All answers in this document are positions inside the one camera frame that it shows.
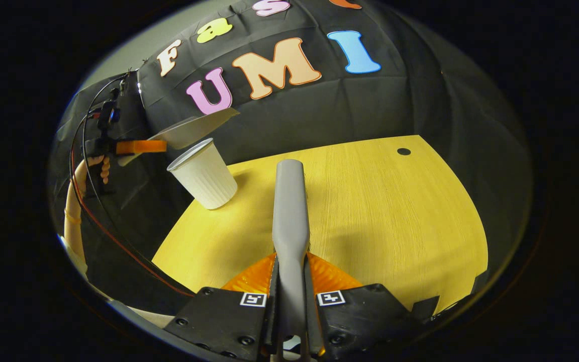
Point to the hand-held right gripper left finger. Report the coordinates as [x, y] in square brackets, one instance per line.
[224, 322]

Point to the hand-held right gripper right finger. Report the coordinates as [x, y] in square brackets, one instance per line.
[365, 317]

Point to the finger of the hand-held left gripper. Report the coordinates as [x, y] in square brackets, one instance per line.
[141, 147]

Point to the black backdrop cloth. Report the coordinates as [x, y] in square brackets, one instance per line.
[319, 110]

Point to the grey plastic dustpan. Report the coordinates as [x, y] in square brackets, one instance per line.
[194, 128]

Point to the white ribbed garbage bin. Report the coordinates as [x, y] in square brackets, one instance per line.
[206, 176]

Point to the small grey broom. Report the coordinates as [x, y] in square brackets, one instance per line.
[290, 211]

